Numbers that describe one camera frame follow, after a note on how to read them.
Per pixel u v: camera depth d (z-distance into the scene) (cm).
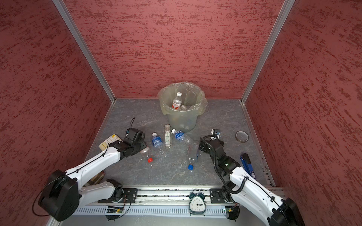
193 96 95
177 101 98
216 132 71
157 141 90
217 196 74
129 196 74
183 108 95
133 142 66
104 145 92
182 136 92
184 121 97
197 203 68
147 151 84
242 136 98
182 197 76
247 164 81
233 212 71
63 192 40
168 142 91
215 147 59
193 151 90
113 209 73
